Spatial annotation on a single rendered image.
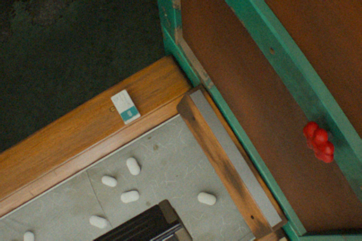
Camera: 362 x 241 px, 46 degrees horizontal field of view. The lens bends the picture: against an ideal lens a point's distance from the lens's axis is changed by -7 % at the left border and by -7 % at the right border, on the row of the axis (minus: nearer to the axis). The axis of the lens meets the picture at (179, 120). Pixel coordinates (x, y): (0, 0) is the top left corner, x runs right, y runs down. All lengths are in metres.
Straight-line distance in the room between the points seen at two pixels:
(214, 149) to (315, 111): 0.41
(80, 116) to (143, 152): 0.15
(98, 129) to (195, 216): 0.26
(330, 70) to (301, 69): 0.04
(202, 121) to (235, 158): 0.09
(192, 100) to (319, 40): 0.47
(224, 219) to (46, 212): 0.37
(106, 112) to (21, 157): 0.20
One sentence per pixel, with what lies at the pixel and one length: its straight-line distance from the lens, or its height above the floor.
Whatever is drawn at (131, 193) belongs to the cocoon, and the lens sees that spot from 0.90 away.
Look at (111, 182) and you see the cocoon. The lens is 0.91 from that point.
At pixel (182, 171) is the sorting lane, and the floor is 0.74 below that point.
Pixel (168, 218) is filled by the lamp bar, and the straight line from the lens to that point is 0.54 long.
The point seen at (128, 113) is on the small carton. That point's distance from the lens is 0.90.
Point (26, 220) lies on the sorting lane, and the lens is 0.97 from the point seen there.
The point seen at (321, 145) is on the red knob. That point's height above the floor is 1.25.
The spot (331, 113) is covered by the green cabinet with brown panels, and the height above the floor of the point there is 1.27.
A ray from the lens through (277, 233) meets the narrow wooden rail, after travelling 0.89.
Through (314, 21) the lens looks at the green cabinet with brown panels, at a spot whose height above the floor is 1.33.
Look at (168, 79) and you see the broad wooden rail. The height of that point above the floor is 0.76.
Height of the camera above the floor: 1.64
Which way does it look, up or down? 75 degrees down
